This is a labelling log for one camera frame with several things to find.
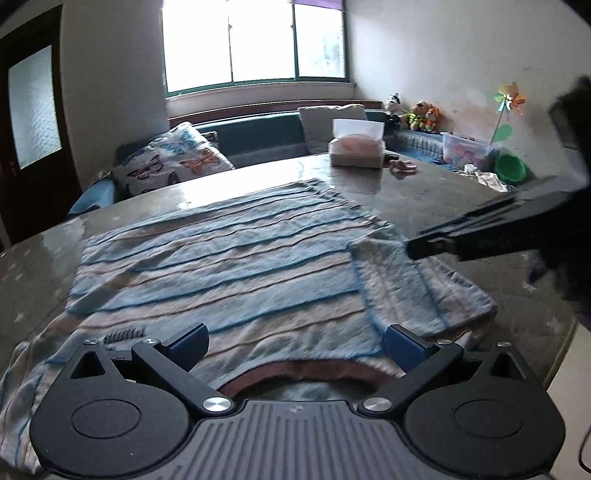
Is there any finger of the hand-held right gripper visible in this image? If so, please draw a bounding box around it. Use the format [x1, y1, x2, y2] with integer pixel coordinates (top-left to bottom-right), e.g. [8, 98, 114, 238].
[405, 189, 591, 263]
[418, 174, 591, 238]

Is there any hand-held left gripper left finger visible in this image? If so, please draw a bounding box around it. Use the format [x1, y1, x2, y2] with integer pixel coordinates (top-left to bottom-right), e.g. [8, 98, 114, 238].
[58, 322, 234, 416]

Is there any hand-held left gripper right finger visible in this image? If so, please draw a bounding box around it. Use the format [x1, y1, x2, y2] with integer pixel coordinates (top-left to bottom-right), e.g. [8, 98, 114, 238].
[358, 324, 543, 416]

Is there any striped blue beige sweater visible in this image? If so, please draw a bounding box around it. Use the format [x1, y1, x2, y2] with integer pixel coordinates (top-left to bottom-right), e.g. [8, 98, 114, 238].
[0, 178, 499, 478]

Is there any crumpled white cloth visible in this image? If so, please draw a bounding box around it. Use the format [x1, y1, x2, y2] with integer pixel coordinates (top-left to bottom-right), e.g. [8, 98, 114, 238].
[462, 164, 513, 192]

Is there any green plastic bowl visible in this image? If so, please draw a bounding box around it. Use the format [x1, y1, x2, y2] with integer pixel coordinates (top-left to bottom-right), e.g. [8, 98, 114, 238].
[495, 153, 528, 183]

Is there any clear plastic storage box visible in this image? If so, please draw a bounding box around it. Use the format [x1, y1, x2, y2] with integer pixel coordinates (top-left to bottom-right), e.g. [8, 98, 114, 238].
[441, 131, 498, 172]

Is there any colourful toy pinwheel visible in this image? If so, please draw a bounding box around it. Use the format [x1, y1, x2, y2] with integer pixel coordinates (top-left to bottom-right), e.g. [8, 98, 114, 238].
[489, 82, 527, 144]

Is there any small pink cloth item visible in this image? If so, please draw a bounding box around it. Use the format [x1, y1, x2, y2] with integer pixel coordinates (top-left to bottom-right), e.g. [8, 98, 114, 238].
[388, 159, 419, 178]

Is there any yellow brown plush toy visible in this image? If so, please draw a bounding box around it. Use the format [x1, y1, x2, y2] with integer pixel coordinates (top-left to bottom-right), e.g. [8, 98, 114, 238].
[402, 100, 428, 131]

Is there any black white plush toy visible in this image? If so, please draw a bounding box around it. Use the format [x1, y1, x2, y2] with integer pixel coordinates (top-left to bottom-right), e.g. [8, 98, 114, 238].
[384, 92, 402, 125]

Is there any clear tissue box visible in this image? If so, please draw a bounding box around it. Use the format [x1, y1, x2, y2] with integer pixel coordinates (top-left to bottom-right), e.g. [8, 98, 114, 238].
[328, 119, 386, 168]

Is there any butterfly print pillow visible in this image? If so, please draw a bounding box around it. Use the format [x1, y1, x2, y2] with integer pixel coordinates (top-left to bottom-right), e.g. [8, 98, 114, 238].
[112, 122, 236, 197]

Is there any grey square pillow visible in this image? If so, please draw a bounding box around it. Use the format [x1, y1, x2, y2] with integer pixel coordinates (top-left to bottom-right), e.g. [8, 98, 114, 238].
[298, 104, 370, 155]

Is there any teal corner sofa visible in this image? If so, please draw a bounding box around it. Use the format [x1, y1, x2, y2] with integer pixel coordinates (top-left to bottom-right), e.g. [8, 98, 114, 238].
[68, 99, 462, 217]

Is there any purple window blind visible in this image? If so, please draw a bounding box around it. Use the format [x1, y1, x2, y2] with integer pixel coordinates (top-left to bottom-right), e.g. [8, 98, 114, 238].
[295, 0, 347, 11]

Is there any dark wooden glass door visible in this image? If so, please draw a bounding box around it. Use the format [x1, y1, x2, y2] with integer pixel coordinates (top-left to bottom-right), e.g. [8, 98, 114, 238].
[0, 4, 84, 245]

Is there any green framed window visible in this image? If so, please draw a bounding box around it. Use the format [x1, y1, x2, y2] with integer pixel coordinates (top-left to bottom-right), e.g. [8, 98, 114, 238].
[161, 0, 347, 95]

